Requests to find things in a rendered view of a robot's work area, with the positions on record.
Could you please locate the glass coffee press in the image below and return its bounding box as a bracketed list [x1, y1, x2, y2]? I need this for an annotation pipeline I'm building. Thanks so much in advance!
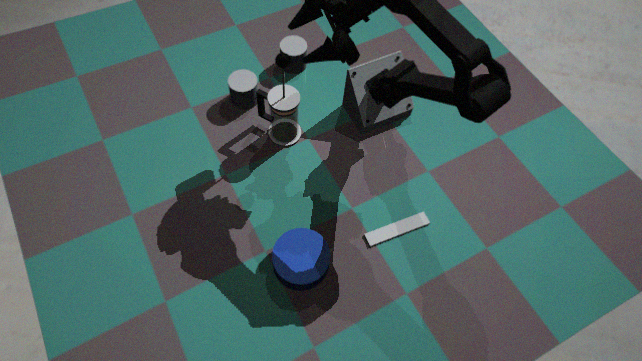
[256, 53, 301, 147]

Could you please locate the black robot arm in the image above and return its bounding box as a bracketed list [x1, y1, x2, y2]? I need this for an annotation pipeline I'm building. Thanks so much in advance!
[315, 0, 511, 123]

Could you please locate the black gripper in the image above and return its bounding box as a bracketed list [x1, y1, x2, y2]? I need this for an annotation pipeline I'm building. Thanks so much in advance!
[288, 0, 372, 66]

